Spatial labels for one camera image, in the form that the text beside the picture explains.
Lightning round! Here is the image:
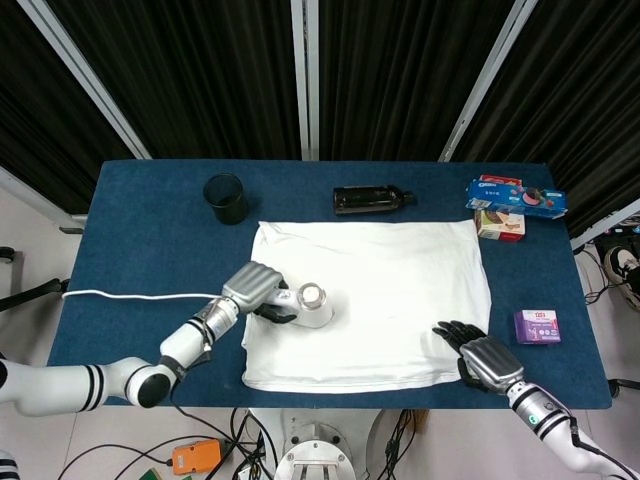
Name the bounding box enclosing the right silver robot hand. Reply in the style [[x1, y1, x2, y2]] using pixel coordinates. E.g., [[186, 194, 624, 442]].
[[432, 319, 526, 396]]

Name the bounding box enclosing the small purple box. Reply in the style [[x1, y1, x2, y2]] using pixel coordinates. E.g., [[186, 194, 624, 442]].
[[513, 308, 562, 346]]

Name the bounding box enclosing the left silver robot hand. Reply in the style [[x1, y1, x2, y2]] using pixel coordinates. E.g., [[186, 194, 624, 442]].
[[221, 261, 298, 325]]

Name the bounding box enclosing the dark brown plastic bottle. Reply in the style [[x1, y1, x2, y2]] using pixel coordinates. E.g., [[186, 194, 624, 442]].
[[332, 184, 416, 217]]

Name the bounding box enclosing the blue Oreo cookie box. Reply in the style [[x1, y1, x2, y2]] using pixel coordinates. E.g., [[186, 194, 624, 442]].
[[465, 179, 569, 220]]

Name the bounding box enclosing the black curtain panel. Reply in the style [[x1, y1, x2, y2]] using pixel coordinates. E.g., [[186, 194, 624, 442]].
[[0, 0, 136, 214], [47, 0, 304, 161], [317, 0, 516, 162], [452, 0, 640, 239]]

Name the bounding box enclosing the silver robot base column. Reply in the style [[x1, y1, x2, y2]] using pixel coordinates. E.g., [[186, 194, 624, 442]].
[[272, 410, 359, 480]]

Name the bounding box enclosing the red snack box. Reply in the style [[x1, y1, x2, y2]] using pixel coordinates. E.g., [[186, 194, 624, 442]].
[[478, 173, 524, 187]]

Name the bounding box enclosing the black mesh pen cup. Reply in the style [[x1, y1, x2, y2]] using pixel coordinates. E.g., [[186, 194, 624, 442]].
[[202, 172, 250, 226]]

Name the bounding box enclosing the white handheld steamer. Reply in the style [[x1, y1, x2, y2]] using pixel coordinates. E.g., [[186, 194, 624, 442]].
[[264, 282, 335, 330]]

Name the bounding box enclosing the orange device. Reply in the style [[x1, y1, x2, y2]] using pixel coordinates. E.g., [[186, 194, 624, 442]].
[[171, 438, 224, 475]]

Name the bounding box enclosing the white metal frame post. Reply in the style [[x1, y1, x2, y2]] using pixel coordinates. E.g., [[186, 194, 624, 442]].
[[569, 197, 640, 251], [17, 0, 152, 161], [290, 0, 321, 161], [0, 164, 86, 234], [438, 0, 539, 162]]

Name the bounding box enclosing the blue felt table cover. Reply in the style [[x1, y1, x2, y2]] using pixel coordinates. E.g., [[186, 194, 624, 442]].
[[39, 158, 614, 411]]

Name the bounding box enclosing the cream and red cookie box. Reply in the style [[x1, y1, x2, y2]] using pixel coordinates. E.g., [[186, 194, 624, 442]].
[[473, 208, 528, 244]]

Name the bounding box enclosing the white and black sneaker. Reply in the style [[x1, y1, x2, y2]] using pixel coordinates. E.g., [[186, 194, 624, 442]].
[[602, 244, 640, 306]]

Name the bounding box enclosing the white cloth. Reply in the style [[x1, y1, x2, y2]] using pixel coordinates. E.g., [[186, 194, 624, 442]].
[[240, 219, 494, 396]]

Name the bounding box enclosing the white power cord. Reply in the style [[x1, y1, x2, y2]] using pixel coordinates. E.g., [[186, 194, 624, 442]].
[[62, 289, 226, 302]]

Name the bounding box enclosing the black wheeled stand base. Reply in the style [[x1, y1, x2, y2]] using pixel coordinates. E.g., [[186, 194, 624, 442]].
[[0, 246, 71, 314]]

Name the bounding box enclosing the black floor cable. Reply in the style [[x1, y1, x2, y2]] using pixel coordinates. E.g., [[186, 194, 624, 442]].
[[228, 407, 274, 480], [383, 408, 417, 480]]

